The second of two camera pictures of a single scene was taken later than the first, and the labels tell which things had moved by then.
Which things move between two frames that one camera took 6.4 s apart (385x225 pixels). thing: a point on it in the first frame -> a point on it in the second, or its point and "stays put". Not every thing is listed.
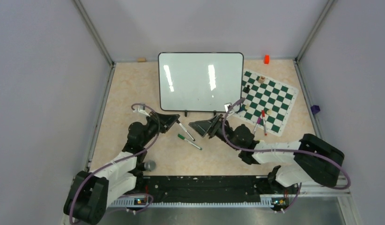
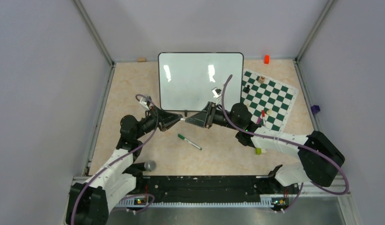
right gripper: [205, 126] -> [200, 119]
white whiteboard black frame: [200, 81] stays put
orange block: [266, 59] stays put
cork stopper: [141, 59] stays put
